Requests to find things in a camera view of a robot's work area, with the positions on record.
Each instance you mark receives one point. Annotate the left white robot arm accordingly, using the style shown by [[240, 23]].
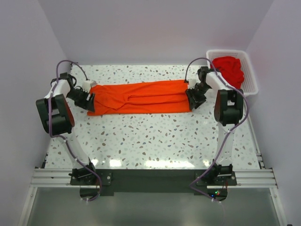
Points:
[[58, 121]]

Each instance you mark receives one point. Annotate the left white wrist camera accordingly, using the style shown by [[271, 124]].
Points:
[[87, 85]]

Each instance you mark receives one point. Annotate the aluminium frame rail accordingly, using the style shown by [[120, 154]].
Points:
[[155, 143]]

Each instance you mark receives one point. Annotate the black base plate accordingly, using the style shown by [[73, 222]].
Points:
[[107, 182]]

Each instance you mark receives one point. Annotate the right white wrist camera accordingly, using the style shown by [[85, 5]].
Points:
[[192, 83]]

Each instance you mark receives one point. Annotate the red t shirt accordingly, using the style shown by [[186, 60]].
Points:
[[230, 68]]

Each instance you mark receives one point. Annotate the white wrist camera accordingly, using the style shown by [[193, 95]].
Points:
[[192, 83], [87, 85]]

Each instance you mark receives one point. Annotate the white plastic basket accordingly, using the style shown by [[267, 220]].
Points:
[[249, 85]]

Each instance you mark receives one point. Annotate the orange t shirt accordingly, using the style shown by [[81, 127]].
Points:
[[141, 98]]

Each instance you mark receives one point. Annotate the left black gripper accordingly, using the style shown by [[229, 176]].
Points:
[[85, 103]]

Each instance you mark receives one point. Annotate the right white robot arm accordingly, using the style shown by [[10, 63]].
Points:
[[228, 112]]

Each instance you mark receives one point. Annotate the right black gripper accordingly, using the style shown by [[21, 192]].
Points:
[[194, 101]]

